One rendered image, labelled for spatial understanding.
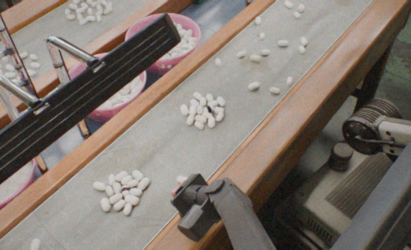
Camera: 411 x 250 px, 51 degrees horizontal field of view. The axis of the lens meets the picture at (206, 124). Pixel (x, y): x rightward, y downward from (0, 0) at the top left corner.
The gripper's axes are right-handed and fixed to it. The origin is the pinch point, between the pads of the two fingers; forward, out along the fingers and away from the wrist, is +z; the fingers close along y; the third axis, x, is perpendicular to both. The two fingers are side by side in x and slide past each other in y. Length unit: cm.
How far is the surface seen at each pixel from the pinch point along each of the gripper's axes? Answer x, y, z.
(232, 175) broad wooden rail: 5.0, -13.2, -7.2
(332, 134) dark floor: 60, -105, 48
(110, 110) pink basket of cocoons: -23.1, -10.3, 26.6
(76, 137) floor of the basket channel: -21.5, 0.3, 37.0
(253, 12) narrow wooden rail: -19, -76, 21
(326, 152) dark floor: 62, -94, 45
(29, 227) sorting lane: -14.4, 28.9, 18.3
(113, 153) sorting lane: -14.1, -0.1, 18.6
